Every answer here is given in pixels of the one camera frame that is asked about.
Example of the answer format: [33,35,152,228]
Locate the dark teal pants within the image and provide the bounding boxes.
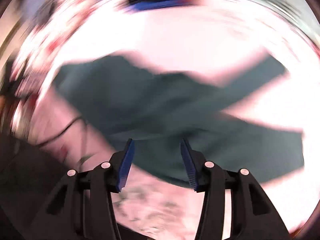
[53,56,304,187]

